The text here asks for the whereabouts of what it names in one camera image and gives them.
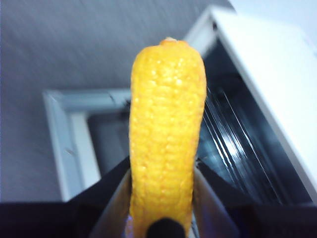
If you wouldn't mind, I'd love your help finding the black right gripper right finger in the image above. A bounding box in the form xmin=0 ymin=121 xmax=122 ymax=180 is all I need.
xmin=190 ymin=161 xmax=317 ymax=238

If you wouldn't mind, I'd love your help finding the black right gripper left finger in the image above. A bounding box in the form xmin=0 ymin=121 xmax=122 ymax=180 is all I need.
xmin=0 ymin=158 xmax=134 ymax=238

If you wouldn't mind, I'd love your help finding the cream Toshiba toaster oven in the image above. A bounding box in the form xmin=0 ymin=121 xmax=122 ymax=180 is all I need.
xmin=183 ymin=4 xmax=317 ymax=206

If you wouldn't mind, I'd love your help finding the metal wire oven rack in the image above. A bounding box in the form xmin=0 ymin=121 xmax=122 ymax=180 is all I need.
xmin=204 ymin=85 xmax=285 ymax=199

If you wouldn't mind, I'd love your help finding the glass oven door with handle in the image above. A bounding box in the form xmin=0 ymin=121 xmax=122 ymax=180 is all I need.
xmin=42 ymin=88 xmax=132 ymax=202

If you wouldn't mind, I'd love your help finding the yellow corn cob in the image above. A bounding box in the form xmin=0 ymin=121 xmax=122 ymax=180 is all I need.
xmin=127 ymin=36 xmax=208 ymax=238

